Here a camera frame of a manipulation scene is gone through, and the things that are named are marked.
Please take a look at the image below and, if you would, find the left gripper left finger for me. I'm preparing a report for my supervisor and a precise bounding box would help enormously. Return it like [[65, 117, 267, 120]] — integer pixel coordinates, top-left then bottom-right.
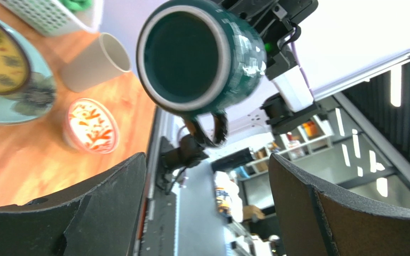
[[0, 153, 147, 255]]

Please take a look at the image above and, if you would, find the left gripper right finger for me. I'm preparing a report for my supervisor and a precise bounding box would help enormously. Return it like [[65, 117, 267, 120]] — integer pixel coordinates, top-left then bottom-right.
[[269, 154, 410, 255]]

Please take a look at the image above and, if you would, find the light blue flower plate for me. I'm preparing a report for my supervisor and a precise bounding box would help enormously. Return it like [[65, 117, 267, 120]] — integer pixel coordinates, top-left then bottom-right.
[[0, 20, 57, 125]]

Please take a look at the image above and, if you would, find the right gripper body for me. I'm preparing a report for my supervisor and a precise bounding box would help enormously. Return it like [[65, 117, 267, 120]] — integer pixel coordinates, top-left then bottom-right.
[[219, 0, 318, 80]]

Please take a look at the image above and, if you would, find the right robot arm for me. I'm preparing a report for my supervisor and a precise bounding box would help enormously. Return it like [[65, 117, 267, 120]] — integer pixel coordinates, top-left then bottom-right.
[[136, 1, 320, 174]]

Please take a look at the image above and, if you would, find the beige cup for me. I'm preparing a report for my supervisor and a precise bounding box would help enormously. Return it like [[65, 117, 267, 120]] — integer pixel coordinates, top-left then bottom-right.
[[60, 33, 131, 93]]

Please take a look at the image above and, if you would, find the right aluminium frame post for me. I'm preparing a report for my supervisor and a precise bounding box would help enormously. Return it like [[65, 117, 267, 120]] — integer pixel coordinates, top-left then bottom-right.
[[311, 49, 410, 101]]

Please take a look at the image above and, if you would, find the white printed cloth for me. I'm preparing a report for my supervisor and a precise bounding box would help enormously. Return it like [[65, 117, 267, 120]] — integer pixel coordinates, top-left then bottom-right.
[[214, 171, 243, 222]]

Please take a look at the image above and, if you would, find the bright green microfiber towel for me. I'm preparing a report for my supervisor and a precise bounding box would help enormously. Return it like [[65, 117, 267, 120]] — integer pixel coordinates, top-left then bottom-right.
[[59, 0, 93, 12]]

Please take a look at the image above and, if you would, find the background storage shelf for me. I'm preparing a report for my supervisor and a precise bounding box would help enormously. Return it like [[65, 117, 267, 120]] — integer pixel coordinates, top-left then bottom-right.
[[241, 115, 334, 180]]

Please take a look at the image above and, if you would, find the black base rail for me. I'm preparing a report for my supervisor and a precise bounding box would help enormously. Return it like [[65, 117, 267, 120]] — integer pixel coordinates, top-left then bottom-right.
[[131, 107, 177, 255]]

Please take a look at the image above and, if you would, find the white plastic basket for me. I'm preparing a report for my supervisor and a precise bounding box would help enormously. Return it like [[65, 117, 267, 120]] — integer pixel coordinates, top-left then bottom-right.
[[0, 1, 104, 37]]

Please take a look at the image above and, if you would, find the red white patterned bowl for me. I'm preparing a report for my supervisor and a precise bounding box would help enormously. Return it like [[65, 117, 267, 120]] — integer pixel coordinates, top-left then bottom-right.
[[63, 98, 120, 154]]

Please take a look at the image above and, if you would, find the dark green mug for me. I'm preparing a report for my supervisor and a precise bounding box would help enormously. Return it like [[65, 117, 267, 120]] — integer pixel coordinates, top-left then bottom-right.
[[136, 1, 267, 148]]

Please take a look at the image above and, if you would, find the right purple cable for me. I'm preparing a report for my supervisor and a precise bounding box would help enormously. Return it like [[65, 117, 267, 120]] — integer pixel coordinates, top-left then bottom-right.
[[290, 39, 311, 87]]

